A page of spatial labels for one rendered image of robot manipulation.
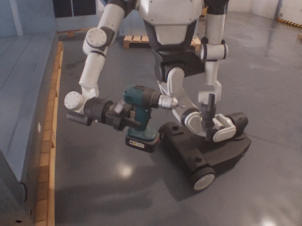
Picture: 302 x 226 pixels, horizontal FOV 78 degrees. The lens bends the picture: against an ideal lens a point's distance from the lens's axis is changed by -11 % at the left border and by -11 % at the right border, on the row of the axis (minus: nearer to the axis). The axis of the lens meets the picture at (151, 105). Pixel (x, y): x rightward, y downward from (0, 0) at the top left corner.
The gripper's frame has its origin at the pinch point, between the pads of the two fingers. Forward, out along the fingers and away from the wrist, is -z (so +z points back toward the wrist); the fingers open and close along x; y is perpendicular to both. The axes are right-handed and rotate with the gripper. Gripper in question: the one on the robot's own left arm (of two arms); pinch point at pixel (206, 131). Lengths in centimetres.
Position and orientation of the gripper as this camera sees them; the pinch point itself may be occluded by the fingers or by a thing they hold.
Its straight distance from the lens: 128.4
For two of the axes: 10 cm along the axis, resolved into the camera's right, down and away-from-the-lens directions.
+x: -0.3, 4.1, -9.1
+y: 10.0, -0.2, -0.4
